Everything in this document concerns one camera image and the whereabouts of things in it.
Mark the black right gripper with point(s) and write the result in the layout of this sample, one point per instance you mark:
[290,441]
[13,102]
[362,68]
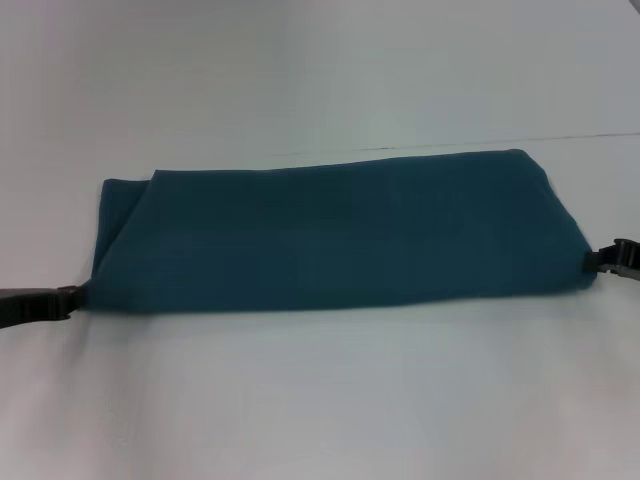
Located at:
[622,262]

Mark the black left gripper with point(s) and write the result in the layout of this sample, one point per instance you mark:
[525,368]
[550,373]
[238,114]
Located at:
[27,306]

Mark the teal blue shirt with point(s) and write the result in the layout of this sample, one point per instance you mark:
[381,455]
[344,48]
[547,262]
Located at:
[340,235]

